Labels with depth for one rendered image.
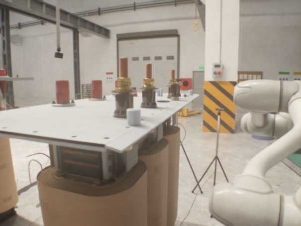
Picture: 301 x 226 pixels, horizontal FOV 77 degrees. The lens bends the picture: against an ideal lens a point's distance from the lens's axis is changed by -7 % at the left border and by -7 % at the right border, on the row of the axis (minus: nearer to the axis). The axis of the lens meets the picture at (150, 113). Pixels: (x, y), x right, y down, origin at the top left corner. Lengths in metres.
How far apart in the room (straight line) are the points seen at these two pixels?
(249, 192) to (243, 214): 0.05
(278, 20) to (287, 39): 1.30
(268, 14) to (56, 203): 14.97
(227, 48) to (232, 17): 0.85
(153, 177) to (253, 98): 0.70
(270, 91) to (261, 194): 0.50
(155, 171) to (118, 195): 0.46
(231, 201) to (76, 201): 0.57
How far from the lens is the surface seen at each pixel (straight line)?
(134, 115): 0.58
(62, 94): 1.12
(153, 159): 1.20
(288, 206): 0.53
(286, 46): 15.06
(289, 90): 0.93
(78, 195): 0.85
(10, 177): 2.51
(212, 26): 6.25
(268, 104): 0.93
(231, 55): 6.11
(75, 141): 0.46
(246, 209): 0.52
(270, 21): 15.13
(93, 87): 1.39
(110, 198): 0.82
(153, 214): 1.38
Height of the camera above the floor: 1.49
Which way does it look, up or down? 9 degrees down
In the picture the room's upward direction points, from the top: straight up
